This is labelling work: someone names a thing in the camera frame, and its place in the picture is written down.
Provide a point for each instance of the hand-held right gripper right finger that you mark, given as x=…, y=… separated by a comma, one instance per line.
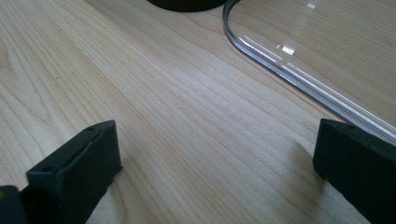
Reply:
x=358, y=161

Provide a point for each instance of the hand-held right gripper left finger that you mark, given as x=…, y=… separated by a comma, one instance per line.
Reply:
x=74, y=174

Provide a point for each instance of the clear acrylic plate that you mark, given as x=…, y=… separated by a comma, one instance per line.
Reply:
x=327, y=37

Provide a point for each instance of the black round base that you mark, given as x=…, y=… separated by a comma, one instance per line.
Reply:
x=186, y=4

